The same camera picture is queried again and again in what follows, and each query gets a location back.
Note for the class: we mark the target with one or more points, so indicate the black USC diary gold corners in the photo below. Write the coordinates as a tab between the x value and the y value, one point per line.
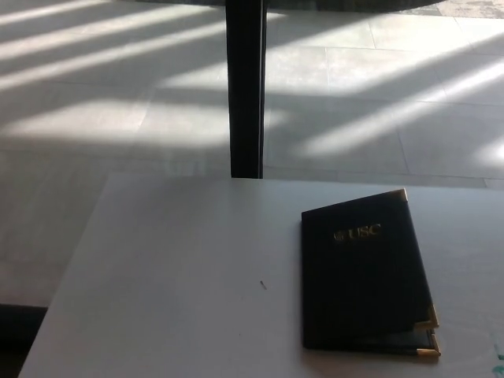
362	283

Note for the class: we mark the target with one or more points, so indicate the black vertical post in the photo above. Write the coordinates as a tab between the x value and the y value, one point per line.
245	86

